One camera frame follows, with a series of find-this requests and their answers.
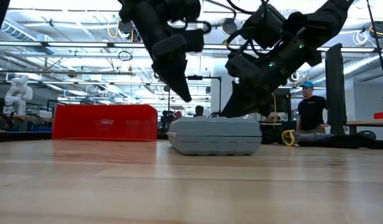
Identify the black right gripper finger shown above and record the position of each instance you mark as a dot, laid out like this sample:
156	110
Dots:
247	104

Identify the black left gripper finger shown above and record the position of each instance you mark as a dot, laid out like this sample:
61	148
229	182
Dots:
176	77

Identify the grey plastic tool case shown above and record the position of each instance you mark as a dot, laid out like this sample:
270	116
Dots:
213	137

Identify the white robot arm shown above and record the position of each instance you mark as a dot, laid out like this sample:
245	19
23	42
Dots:
19	93

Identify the white round column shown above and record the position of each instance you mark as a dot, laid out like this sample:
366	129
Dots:
218	93

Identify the person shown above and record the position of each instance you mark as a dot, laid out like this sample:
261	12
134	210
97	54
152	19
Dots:
199	111
311	109

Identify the black red background robot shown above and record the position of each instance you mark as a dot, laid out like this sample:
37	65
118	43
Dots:
168	119

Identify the black upright panel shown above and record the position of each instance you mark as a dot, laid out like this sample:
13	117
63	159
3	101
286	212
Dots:
336	93

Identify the red plastic box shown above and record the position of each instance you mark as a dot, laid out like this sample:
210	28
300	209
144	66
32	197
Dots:
101	121

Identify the long ceiling light bar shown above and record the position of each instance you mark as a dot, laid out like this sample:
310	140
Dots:
70	44

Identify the wooden side table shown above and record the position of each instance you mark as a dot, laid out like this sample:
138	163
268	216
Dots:
365	122

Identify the thin black stand pole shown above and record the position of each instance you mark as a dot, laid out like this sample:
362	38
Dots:
378	49

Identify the black work glove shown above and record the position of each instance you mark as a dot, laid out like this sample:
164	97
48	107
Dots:
359	141

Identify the red storage bin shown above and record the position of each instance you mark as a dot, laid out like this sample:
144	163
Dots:
382	115

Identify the wooden background workbench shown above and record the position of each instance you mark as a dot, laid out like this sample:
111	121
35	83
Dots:
23	117

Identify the black gantry frame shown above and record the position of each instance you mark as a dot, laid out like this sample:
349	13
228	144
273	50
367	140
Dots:
207	77

